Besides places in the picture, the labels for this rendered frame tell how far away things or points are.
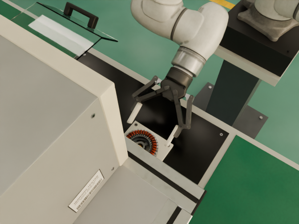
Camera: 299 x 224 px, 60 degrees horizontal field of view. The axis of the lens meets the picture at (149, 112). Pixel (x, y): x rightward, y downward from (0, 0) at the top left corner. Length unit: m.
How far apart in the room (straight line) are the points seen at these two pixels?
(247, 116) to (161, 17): 1.23
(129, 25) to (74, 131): 2.13
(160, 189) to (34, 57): 0.26
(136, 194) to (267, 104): 1.66
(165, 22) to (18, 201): 0.63
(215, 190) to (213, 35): 0.45
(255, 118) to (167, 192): 1.50
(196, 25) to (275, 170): 0.50
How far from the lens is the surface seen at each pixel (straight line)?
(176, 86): 0.76
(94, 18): 0.75
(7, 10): 1.43
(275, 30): 1.10
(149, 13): 0.79
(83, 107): 0.26
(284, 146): 1.87
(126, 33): 2.29
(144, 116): 0.87
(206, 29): 0.76
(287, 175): 0.92
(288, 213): 0.88
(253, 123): 1.85
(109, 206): 0.42
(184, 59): 0.74
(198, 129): 0.87
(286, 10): 1.03
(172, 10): 0.78
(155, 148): 0.77
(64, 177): 0.30
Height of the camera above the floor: 1.53
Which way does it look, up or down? 59 degrees down
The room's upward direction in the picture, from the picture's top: straight up
